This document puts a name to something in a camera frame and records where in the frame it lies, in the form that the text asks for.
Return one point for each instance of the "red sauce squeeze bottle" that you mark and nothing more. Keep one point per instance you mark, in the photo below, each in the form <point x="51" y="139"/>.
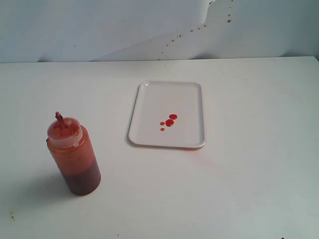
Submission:
<point x="71" y="148"/>

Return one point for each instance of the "red sauce drops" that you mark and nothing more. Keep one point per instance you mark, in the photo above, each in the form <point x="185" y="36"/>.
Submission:
<point x="169" y="122"/>

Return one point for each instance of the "white rectangular plastic tray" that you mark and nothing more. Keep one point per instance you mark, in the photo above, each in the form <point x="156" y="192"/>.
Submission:
<point x="155" y="101"/>

